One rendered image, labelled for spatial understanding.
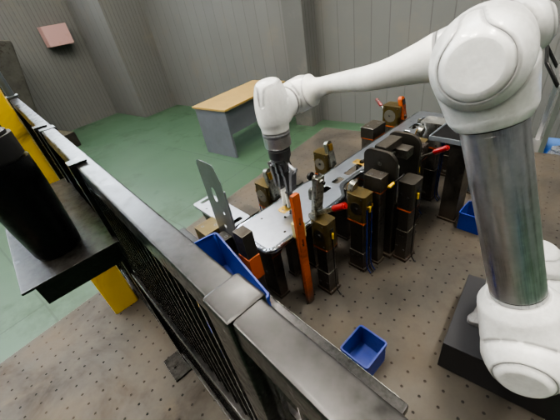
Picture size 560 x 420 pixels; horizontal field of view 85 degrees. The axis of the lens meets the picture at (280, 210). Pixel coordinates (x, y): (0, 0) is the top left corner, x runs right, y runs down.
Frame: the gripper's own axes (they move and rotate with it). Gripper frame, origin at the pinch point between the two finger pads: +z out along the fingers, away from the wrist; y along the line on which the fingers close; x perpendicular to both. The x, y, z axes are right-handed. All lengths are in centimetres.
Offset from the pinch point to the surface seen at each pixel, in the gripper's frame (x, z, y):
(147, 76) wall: -187, 35, 606
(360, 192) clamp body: -17.5, 0.7, -19.7
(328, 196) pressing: -17.5, 7.7, -4.6
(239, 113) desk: -158, 57, 262
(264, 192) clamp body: -3.0, 5.8, 18.2
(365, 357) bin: 15, 37, -44
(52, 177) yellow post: 59, -25, 43
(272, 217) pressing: 5.9, 7.7, 4.0
